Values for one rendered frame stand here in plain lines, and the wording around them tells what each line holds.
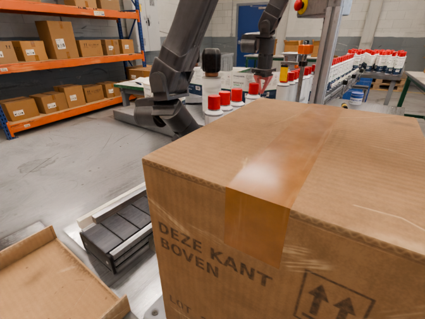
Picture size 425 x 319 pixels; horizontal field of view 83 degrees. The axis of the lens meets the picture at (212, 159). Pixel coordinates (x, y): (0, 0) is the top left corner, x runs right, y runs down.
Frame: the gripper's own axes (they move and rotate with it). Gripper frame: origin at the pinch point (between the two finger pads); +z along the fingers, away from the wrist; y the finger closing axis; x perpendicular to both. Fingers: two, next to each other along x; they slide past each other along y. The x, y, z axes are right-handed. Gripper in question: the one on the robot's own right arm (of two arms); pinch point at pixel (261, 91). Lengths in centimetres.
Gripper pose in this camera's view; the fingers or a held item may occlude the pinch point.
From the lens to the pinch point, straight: 105.3
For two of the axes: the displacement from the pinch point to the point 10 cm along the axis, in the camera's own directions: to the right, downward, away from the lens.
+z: -0.2, 8.8, 4.8
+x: 8.1, 3.0, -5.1
